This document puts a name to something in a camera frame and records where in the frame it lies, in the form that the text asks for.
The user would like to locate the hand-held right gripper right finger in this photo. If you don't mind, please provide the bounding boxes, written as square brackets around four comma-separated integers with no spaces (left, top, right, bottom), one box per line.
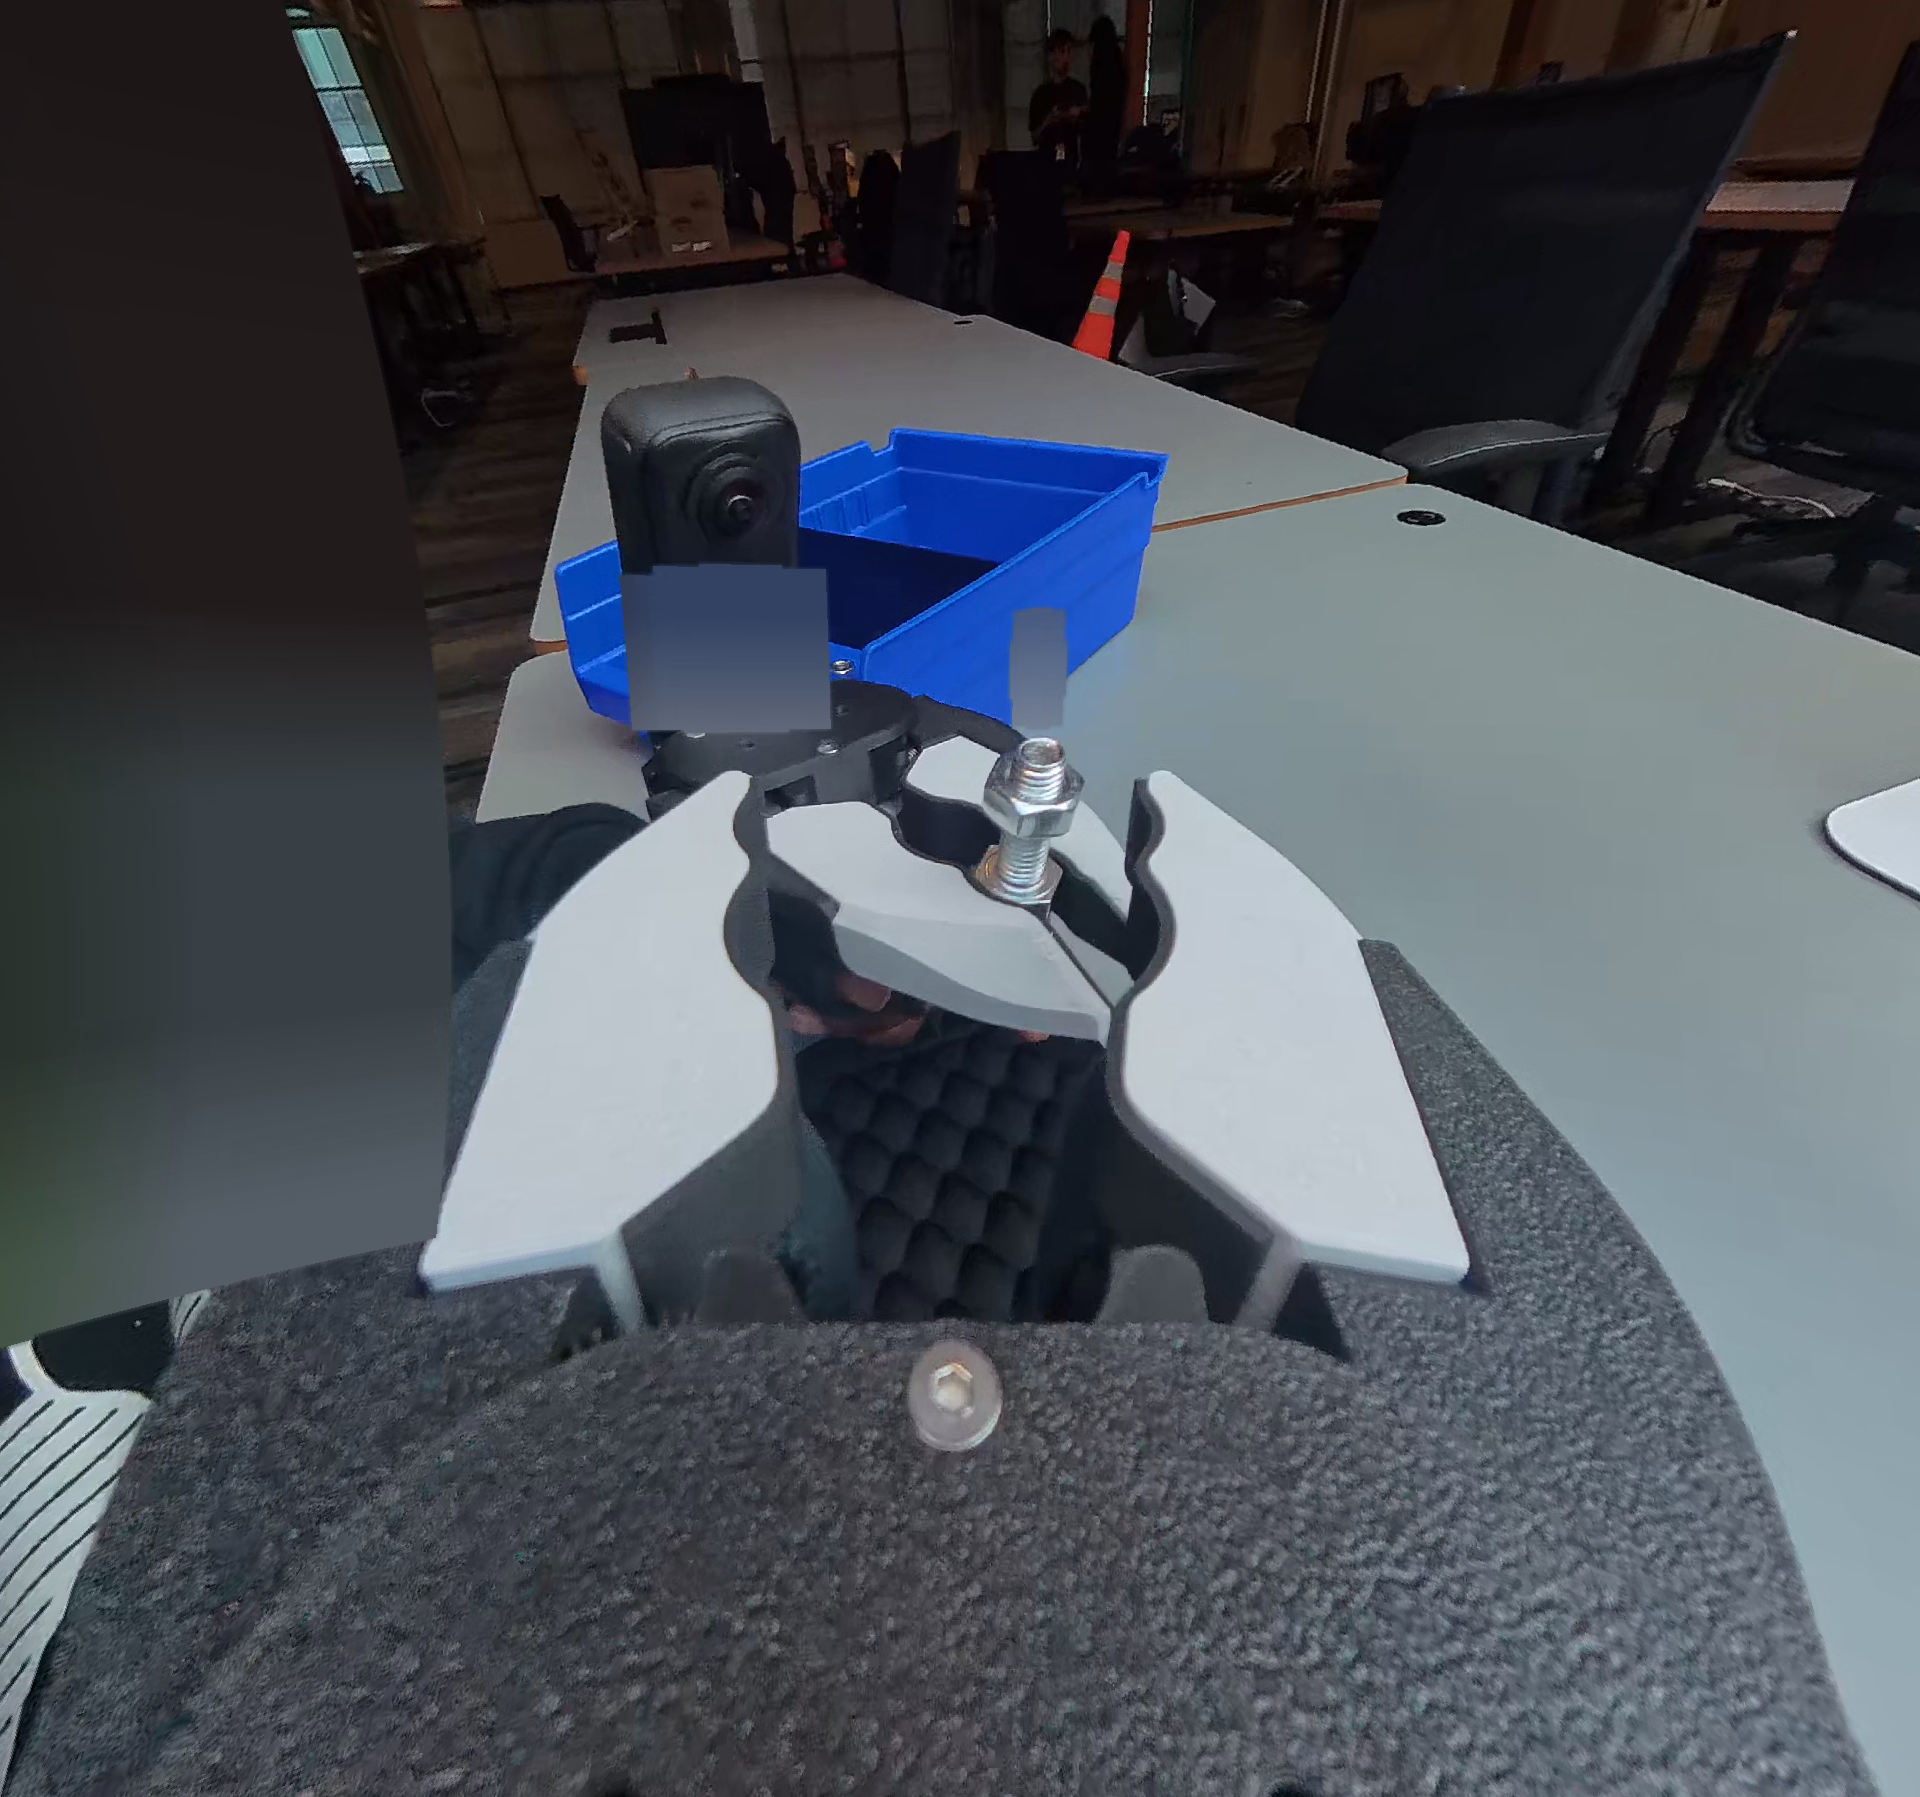
[1107,768,1475,1332]

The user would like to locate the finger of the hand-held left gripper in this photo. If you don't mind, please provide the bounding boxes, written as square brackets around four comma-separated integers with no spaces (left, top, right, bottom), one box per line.
[898,739,1161,1006]
[767,793,1117,1043]

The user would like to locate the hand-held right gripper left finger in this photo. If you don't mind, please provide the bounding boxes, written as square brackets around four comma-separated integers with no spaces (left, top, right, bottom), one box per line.
[417,768,840,1332]

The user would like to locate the silver hex bolt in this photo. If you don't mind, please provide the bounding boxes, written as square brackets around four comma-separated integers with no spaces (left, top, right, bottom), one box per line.
[973,736,1084,914]

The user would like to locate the silver hex nut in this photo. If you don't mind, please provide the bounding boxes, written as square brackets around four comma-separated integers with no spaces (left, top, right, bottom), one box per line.
[982,765,1084,839]

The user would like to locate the blue plastic bin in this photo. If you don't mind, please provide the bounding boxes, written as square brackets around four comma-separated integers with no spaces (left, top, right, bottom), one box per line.
[554,425,1169,736]

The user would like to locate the person's left hand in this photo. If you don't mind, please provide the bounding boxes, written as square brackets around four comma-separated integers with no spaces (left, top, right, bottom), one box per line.
[767,914,1056,1052]

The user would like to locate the black honeycomb wrist pad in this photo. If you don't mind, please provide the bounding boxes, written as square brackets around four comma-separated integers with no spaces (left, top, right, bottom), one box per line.
[816,1030,1104,1325]

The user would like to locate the cardboard box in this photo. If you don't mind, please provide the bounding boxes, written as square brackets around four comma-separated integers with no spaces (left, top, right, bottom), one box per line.
[643,167,734,255]

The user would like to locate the orange traffic cone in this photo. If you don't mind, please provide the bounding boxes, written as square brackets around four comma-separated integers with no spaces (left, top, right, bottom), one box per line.
[1070,230,1137,361]

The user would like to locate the black white patterned pants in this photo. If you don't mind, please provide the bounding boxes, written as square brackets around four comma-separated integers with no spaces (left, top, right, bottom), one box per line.
[0,1294,204,1741]

